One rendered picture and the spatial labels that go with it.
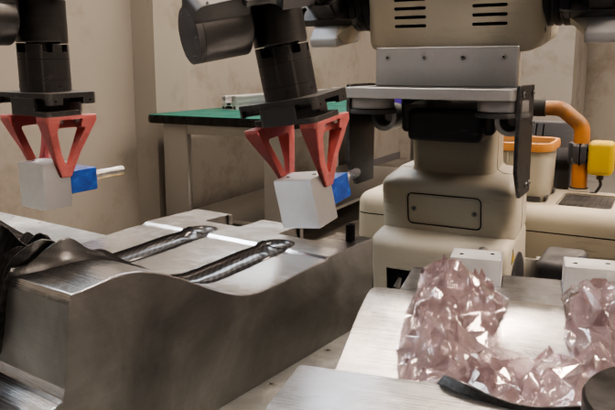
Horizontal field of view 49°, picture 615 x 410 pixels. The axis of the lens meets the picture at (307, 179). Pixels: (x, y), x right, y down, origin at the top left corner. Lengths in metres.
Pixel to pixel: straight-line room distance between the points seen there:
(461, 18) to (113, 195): 3.26
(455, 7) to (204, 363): 0.71
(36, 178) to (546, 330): 0.58
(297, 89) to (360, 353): 0.32
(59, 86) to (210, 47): 0.23
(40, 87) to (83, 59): 3.11
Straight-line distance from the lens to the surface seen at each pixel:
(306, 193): 0.70
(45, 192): 0.83
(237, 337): 0.56
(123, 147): 4.15
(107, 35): 4.06
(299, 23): 0.70
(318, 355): 0.66
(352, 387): 0.35
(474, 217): 1.09
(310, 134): 0.68
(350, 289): 0.70
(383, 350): 0.47
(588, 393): 0.29
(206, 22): 0.66
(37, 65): 0.82
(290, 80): 0.69
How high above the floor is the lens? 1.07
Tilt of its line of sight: 9 degrees down
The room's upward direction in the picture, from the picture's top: straight up
